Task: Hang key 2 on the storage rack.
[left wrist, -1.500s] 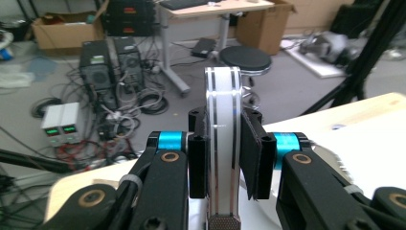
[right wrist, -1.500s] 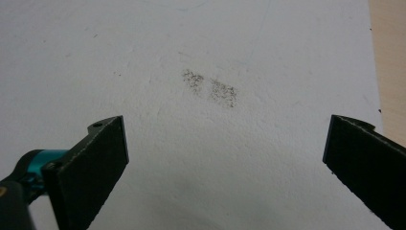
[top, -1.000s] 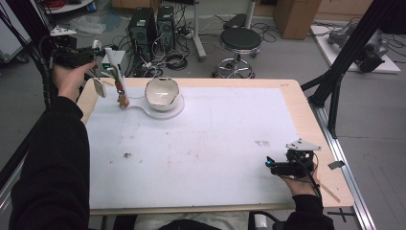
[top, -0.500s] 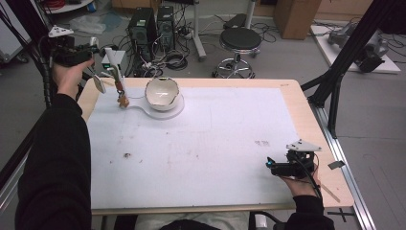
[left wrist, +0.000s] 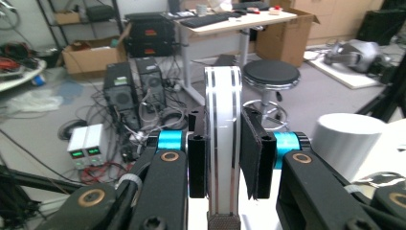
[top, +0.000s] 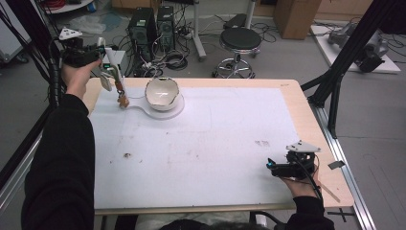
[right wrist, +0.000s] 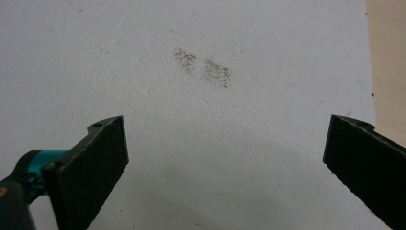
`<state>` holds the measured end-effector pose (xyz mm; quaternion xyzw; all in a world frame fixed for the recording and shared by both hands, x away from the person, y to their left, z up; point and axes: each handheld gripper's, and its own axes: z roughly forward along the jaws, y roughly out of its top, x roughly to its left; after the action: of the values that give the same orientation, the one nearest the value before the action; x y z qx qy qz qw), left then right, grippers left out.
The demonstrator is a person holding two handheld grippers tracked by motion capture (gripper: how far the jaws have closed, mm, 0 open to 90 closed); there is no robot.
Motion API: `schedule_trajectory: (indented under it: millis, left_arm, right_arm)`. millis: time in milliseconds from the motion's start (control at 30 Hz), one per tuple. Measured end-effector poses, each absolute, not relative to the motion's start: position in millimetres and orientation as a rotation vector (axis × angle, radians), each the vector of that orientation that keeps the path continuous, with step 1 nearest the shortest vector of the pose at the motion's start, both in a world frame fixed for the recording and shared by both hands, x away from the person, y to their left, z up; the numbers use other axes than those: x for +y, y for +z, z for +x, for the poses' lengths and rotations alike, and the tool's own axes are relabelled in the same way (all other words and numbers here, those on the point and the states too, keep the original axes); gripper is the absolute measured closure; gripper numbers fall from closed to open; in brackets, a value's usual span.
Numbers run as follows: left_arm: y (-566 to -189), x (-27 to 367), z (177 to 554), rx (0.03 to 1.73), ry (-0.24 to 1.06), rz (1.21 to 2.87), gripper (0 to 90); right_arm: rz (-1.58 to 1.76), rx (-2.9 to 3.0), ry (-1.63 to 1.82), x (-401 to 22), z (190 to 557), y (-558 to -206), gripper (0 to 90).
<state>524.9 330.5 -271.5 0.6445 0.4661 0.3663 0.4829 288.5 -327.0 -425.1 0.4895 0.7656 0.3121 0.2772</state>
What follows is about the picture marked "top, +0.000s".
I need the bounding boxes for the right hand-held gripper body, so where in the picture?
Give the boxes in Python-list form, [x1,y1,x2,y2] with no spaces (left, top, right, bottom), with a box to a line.
[270,140,322,179]

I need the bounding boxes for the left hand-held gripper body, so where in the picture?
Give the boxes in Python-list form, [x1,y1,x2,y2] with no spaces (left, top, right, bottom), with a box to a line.
[58,27,102,68]

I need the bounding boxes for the brown leather keychain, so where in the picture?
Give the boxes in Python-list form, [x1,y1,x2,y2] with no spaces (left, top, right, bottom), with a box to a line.
[114,76,131,109]

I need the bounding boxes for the white key stand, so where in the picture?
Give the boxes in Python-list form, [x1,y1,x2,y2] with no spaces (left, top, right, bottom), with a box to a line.
[101,46,186,121]

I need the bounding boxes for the person's right hand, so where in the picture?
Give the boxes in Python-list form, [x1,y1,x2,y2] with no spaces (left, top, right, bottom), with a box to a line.
[280,166,321,199]

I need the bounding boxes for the person's left hand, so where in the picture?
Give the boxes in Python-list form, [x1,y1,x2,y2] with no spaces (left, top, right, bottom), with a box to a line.
[60,58,102,101]

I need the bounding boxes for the white box with green light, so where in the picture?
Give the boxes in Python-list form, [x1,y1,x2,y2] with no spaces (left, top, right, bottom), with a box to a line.
[102,50,127,70]

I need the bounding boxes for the clear plastic bag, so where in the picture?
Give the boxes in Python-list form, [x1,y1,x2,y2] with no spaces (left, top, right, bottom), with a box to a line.
[67,14,107,35]

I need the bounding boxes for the small black tape piece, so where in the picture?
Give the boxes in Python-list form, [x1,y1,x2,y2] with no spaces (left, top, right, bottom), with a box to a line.
[327,160,347,171]

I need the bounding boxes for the large black computer tower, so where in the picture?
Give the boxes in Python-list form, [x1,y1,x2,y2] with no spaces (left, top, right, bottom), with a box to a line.
[126,7,158,62]

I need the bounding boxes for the thin wooden stick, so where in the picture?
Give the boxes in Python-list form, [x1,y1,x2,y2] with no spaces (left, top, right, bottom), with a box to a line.
[319,181,342,204]

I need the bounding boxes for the white table mat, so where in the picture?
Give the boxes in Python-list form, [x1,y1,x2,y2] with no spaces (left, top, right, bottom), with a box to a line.
[88,86,301,210]

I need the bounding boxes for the wooden table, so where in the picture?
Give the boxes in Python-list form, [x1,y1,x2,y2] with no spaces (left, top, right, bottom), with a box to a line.
[80,77,355,217]

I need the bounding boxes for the slim black computer tower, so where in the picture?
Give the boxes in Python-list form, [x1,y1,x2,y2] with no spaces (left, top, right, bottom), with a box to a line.
[156,5,176,53]

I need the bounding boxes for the white metal table leg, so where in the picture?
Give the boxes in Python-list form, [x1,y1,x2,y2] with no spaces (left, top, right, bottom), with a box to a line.
[191,0,208,62]

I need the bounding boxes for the person's body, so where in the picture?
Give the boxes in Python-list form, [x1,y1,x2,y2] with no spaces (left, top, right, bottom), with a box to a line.
[113,212,288,230]

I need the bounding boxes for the black round stool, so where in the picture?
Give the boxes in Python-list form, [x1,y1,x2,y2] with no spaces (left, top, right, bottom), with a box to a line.
[212,26,263,80]

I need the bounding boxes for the white board with grey device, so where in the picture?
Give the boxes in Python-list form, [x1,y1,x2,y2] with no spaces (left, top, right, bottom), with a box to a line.
[309,22,402,75]

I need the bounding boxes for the cardboard box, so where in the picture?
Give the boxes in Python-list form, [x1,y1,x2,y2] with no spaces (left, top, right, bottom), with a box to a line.
[273,0,323,40]

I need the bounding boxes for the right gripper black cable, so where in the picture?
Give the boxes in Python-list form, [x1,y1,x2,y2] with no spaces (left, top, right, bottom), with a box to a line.
[294,153,324,201]

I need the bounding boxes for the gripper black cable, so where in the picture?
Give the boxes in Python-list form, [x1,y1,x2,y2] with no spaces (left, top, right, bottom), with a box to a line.
[294,153,324,201]
[47,35,65,110]

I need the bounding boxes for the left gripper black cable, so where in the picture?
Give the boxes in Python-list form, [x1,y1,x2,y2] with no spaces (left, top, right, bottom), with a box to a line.
[47,35,65,110]

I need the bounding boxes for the aluminium rail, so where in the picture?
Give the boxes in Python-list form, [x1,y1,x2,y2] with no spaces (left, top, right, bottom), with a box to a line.
[309,103,378,230]
[0,130,44,214]

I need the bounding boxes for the black metal frame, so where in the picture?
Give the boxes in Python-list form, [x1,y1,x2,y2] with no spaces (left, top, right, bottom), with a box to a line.
[300,0,406,140]
[0,0,94,190]

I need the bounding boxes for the coil of black cables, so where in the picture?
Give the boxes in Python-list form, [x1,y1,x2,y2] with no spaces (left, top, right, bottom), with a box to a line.
[165,50,190,72]

